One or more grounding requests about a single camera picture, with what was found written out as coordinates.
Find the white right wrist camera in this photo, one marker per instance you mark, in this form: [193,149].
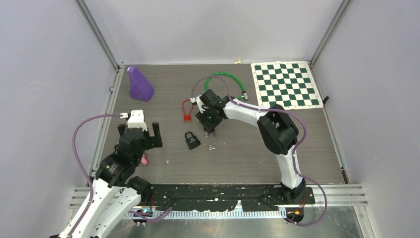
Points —
[197,101]

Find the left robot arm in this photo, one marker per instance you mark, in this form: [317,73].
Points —
[115,190]

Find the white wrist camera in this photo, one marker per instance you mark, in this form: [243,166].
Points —
[137,120]
[197,101]

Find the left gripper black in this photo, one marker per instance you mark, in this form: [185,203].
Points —
[155,141]

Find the aluminium frame rail front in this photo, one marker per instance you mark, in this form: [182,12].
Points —
[329,195]

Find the small silver keys on table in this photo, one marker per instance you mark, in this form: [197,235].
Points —
[210,148]

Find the green white chessboard mat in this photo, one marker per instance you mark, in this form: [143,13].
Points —
[289,84]

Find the purple plastic cone block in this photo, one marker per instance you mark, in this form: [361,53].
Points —
[139,86]

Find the black Kaijing padlock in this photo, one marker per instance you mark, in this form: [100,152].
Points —
[191,140]

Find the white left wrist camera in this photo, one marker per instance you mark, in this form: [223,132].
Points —
[137,120]

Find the red cable padlock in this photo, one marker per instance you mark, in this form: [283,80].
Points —
[187,113]

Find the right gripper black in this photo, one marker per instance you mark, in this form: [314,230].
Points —
[201,116]

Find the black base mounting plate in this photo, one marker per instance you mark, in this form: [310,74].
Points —
[223,197]

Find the pink marker pen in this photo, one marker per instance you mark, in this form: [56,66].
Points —
[144,160]

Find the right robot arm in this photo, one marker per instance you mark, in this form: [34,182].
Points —
[278,131]

